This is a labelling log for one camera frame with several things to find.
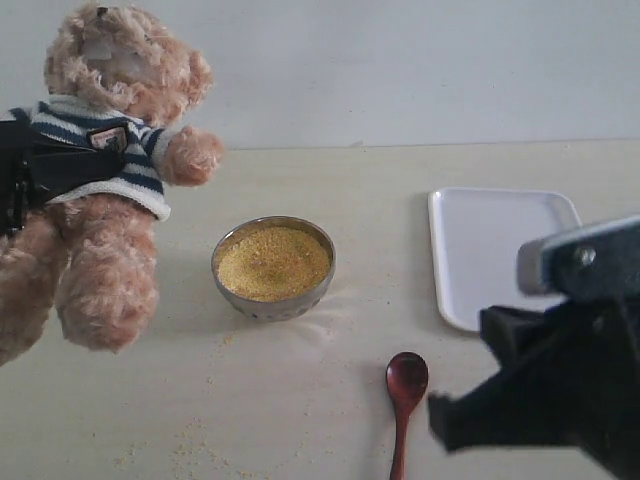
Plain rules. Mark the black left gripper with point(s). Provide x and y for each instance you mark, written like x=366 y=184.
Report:
x=40 y=173

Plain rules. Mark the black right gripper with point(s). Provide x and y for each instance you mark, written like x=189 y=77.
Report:
x=568 y=377

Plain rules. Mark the beige teddy bear striped sweater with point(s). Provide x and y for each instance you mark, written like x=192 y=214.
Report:
x=116 y=78

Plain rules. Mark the dark red wooden spoon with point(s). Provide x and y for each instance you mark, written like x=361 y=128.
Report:
x=407 y=377

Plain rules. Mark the white rectangular plastic tray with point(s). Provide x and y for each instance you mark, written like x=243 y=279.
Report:
x=475 y=237

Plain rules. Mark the steel bowl of yellow grain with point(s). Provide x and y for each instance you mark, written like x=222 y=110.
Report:
x=274 y=268

